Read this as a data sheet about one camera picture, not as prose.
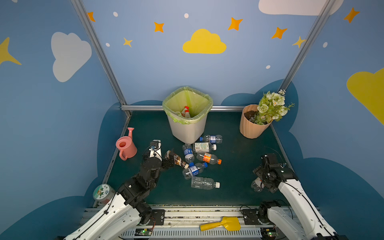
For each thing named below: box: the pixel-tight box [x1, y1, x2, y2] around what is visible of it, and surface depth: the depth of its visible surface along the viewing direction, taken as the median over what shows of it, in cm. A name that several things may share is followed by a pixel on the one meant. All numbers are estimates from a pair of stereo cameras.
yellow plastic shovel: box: [199, 216, 241, 232], surface depth 73 cm
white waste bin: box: [162, 101, 213, 144], surface depth 95 cm
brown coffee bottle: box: [165, 150, 190, 169], surface depth 92 cm
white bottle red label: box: [184, 106, 191, 118], surface depth 105 cm
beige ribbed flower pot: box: [239, 104, 273, 139], surface depth 101 cm
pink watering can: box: [115, 127, 138, 161], surface depth 91 cm
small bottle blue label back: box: [199, 134, 223, 144], surface depth 103 cm
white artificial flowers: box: [249, 89, 295, 126], surface depth 90 cm
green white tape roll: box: [92, 183, 116, 204], surface depth 76 cm
